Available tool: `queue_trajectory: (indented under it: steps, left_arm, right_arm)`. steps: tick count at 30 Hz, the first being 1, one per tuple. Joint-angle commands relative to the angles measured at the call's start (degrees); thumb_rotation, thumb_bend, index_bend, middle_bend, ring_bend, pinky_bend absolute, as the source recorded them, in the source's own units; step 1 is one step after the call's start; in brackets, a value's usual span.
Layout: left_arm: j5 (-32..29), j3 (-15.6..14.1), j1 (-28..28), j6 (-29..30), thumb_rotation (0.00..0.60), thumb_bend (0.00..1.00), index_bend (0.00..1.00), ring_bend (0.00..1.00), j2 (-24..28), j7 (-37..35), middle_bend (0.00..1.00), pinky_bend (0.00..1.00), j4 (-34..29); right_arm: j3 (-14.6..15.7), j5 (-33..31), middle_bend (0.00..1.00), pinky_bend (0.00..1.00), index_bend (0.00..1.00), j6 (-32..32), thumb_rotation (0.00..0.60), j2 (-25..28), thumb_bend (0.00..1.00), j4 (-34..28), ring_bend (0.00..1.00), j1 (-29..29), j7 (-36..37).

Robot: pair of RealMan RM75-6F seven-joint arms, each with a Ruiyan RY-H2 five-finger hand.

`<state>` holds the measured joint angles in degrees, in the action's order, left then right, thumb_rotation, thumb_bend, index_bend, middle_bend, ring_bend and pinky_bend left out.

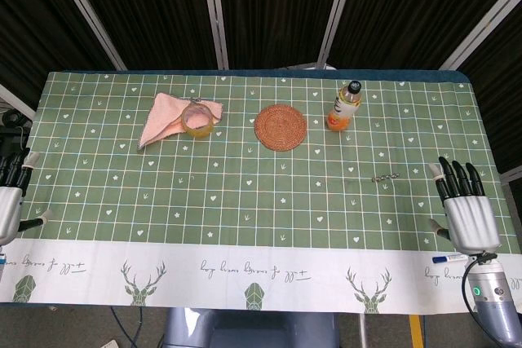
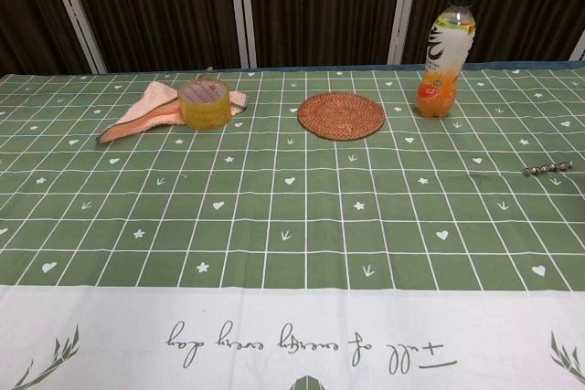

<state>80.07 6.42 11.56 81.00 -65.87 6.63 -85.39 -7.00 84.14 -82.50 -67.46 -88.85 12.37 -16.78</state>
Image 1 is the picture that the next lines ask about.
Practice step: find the green checked tablecloth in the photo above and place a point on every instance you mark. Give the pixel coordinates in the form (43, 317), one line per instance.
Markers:
(253, 185)

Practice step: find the round woven rattan coaster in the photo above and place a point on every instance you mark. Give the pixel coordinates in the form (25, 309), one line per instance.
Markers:
(280, 126)

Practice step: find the orange drink bottle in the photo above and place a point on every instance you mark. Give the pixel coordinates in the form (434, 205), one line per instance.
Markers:
(344, 107)

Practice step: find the white partition frame post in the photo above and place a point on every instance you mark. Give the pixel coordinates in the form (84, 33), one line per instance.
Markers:
(481, 24)
(336, 11)
(215, 11)
(87, 10)

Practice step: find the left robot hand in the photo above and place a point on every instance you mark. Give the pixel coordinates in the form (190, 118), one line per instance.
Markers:
(10, 201)

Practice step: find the pink cloth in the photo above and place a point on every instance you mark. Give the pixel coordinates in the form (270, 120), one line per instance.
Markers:
(163, 117)

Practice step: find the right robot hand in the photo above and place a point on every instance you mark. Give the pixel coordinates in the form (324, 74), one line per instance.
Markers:
(469, 213)

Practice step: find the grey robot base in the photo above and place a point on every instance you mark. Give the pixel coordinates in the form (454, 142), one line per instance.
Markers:
(249, 328)

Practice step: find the glass jar with orange liquid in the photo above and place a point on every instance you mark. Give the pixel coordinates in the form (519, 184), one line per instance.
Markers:
(197, 120)

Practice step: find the yellow floor tape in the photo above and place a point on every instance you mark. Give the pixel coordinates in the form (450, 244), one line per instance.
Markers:
(416, 331)

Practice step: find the white marker pen with blue label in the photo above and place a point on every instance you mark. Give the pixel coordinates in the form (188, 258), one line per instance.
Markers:
(2, 261)

